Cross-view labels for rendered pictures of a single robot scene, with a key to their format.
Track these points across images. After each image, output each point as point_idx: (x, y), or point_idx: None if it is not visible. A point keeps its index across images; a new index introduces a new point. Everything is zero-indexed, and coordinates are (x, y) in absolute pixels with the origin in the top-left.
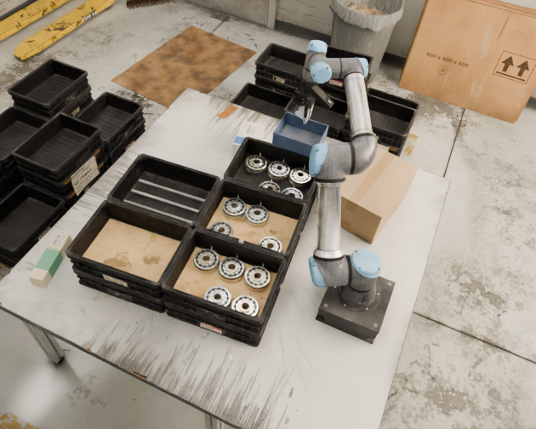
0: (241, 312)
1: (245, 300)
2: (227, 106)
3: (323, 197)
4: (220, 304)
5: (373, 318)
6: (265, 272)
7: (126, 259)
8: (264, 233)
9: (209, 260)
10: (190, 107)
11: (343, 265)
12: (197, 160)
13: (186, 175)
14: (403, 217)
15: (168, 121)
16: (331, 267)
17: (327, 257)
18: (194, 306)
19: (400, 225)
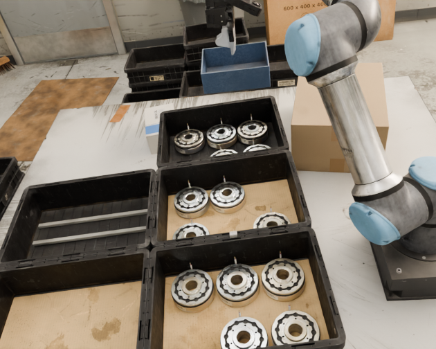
0: (304, 343)
1: (290, 320)
2: (117, 109)
3: (340, 98)
4: (255, 346)
5: None
6: (291, 264)
7: (64, 348)
8: (250, 215)
9: (198, 285)
10: (72, 127)
11: (410, 191)
12: None
13: (105, 189)
14: (392, 130)
15: (52, 150)
16: (398, 202)
17: (387, 188)
18: None
19: (395, 139)
